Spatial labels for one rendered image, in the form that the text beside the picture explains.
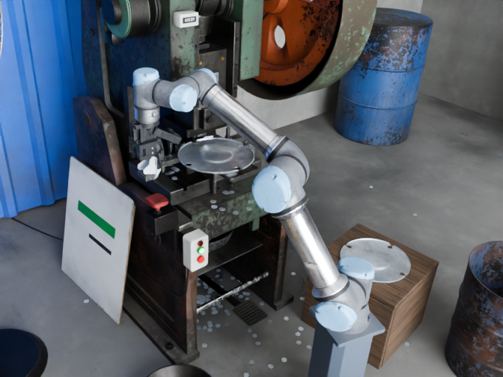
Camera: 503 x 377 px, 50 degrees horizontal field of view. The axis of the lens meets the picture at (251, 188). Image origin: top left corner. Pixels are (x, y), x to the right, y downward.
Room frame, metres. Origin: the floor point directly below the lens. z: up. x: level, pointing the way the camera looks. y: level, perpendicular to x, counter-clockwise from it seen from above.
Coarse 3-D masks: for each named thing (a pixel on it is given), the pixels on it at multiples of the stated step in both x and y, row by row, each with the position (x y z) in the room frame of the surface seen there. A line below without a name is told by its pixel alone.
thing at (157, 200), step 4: (148, 196) 1.54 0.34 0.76; (152, 196) 1.54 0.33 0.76; (156, 196) 1.54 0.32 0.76; (160, 196) 1.55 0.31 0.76; (148, 200) 1.52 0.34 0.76; (152, 200) 1.52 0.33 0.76; (156, 200) 1.52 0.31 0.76; (160, 200) 1.52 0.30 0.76; (164, 200) 1.52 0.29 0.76; (152, 204) 1.50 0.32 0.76; (156, 204) 1.50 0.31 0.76; (160, 204) 1.50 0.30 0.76; (164, 204) 1.51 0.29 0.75; (156, 208) 1.49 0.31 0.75
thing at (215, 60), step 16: (208, 48) 1.91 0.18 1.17; (224, 48) 1.92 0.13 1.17; (208, 64) 1.86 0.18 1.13; (224, 64) 1.90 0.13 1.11; (224, 80) 1.91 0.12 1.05; (176, 112) 1.89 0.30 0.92; (192, 112) 1.82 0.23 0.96; (208, 112) 1.82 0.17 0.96; (192, 128) 1.82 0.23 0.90; (208, 128) 1.82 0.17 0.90
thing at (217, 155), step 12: (192, 144) 1.91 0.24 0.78; (204, 144) 1.92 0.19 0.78; (216, 144) 1.92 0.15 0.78; (228, 144) 1.93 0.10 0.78; (240, 144) 1.94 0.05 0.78; (180, 156) 1.80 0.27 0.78; (192, 156) 1.81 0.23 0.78; (204, 156) 1.80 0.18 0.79; (216, 156) 1.81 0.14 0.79; (228, 156) 1.81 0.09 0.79; (240, 156) 1.83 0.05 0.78; (252, 156) 1.84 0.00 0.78; (192, 168) 1.71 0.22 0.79; (204, 168) 1.72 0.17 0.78; (216, 168) 1.73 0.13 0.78; (228, 168) 1.73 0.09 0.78; (240, 168) 1.74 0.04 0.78
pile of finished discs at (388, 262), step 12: (360, 240) 1.94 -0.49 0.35; (372, 240) 1.94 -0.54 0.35; (348, 252) 1.84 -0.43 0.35; (360, 252) 1.85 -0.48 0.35; (372, 252) 1.85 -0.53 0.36; (384, 252) 1.86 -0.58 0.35; (396, 252) 1.86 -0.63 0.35; (372, 264) 1.76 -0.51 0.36; (384, 264) 1.77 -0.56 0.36; (396, 264) 1.78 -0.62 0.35; (408, 264) 1.79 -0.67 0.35; (384, 276) 1.70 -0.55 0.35; (396, 276) 1.70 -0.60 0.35
